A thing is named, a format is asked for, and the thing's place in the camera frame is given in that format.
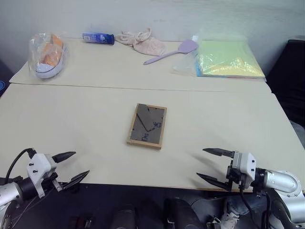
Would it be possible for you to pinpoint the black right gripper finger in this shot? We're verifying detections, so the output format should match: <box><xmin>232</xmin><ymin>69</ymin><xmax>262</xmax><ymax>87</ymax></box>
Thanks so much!
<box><xmin>196</xmin><ymin>173</ymin><xmax>231</xmax><ymax>192</ymax></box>
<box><xmin>202</xmin><ymin>148</ymin><xmax>233</xmax><ymax>158</ymax></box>

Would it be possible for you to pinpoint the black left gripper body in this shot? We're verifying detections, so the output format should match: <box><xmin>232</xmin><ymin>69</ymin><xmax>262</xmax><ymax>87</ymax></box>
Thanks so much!
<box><xmin>41</xmin><ymin>154</ymin><xmax>80</xmax><ymax>195</ymax></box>

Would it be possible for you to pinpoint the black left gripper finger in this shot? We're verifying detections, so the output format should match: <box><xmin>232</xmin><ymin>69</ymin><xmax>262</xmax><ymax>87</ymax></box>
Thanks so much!
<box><xmin>62</xmin><ymin>170</ymin><xmax>91</xmax><ymax>191</ymax></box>
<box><xmin>51</xmin><ymin>151</ymin><xmax>77</xmax><ymax>164</ymax></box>

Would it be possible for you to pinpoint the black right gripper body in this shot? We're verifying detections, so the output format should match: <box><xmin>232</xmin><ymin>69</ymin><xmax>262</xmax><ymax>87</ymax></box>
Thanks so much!
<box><xmin>225</xmin><ymin>150</ymin><xmax>242</xmax><ymax>193</ymax></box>

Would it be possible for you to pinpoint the blue denim leg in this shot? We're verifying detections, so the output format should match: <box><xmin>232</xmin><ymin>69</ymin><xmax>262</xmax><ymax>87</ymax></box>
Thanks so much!
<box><xmin>224</xmin><ymin>195</ymin><xmax>269</xmax><ymax>219</ymax></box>

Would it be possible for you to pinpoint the white shoe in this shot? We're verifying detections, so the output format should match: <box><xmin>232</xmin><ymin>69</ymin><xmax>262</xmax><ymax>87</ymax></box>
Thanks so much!
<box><xmin>219</xmin><ymin>212</ymin><xmax>240</xmax><ymax>229</ymax></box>

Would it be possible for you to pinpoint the dark rounded shape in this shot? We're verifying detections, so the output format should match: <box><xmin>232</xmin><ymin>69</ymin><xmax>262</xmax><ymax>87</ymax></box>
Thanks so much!
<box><xmin>111</xmin><ymin>203</ymin><xmax>138</xmax><ymax>229</ymax></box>
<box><xmin>163</xmin><ymin>198</ymin><xmax>206</xmax><ymax>229</ymax></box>

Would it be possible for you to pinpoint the clear plastic paper bag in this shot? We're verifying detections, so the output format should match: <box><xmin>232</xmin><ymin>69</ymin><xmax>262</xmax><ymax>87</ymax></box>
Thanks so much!
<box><xmin>172</xmin><ymin>32</ymin><xmax>266</xmax><ymax>81</ymax></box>

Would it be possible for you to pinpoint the coloured paper stack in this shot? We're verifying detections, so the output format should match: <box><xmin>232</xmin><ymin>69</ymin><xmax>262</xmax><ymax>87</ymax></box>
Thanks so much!
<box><xmin>195</xmin><ymin>40</ymin><xmax>266</xmax><ymax>81</ymax></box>

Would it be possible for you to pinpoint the orange and white sneaker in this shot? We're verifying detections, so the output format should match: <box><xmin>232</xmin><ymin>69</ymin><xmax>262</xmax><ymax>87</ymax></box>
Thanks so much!
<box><xmin>35</xmin><ymin>33</ymin><xmax>67</xmax><ymax>80</ymax></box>

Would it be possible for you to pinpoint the black chair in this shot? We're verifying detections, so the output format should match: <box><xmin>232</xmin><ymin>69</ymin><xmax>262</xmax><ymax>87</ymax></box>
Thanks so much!
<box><xmin>264</xmin><ymin>39</ymin><xmax>305</xmax><ymax>148</ymax></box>

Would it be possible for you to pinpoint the purple plastic spatula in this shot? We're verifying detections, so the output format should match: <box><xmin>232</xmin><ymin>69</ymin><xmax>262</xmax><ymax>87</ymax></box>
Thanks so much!
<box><xmin>143</xmin><ymin>39</ymin><xmax>199</xmax><ymax>65</ymax></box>

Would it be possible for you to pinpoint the clear plastic shoe bag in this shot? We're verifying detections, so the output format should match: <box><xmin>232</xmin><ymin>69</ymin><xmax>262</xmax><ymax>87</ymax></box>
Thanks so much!
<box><xmin>28</xmin><ymin>31</ymin><xmax>70</xmax><ymax>80</ymax></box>

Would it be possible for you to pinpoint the blue cylindrical bottle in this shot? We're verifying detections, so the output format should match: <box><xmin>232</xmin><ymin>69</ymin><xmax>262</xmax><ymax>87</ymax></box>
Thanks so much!
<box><xmin>82</xmin><ymin>32</ymin><xmax>116</xmax><ymax>46</ymax></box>

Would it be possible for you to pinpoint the pink crumpled cloth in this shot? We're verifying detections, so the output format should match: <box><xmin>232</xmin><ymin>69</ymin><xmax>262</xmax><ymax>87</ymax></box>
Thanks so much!
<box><xmin>115</xmin><ymin>27</ymin><xmax>166</xmax><ymax>57</ymax></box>

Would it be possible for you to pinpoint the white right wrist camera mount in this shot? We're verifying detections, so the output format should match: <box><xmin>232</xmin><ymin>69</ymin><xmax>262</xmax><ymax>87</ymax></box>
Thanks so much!
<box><xmin>230</xmin><ymin>150</ymin><xmax>257</xmax><ymax>191</ymax></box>

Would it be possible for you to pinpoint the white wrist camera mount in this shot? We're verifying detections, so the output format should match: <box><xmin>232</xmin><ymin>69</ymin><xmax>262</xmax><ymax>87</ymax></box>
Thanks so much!
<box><xmin>230</xmin><ymin>150</ymin><xmax>257</xmax><ymax>191</ymax></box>
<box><xmin>26</xmin><ymin>153</ymin><xmax>58</xmax><ymax>198</ymax></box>

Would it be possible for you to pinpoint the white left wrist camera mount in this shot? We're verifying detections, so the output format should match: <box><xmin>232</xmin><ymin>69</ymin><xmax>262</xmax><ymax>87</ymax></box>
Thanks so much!
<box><xmin>26</xmin><ymin>153</ymin><xmax>58</xmax><ymax>198</ymax></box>

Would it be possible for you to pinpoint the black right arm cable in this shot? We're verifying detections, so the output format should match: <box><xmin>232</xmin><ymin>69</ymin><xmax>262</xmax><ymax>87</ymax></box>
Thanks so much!
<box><xmin>238</xmin><ymin>182</ymin><xmax>273</xmax><ymax>229</ymax></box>

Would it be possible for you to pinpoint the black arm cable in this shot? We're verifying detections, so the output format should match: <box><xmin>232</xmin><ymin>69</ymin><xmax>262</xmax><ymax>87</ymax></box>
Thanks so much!
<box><xmin>238</xmin><ymin>182</ymin><xmax>273</xmax><ymax>229</ymax></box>
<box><xmin>5</xmin><ymin>147</ymin><xmax>37</xmax><ymax>180</ymax></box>

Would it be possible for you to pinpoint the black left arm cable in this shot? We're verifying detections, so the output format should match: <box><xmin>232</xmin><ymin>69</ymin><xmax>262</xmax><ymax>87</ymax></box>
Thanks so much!
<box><xmin>5</xmin><ymin>147</ymin><xmax>37</xmax><ymax>180</ymax></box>

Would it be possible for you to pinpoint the wooden picture frame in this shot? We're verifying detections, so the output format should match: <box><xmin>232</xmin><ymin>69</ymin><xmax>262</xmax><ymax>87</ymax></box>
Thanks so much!
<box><xmin>126</xmin><ymin>103</ymin><xmax>168</xmax><ymax>150</ymax></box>

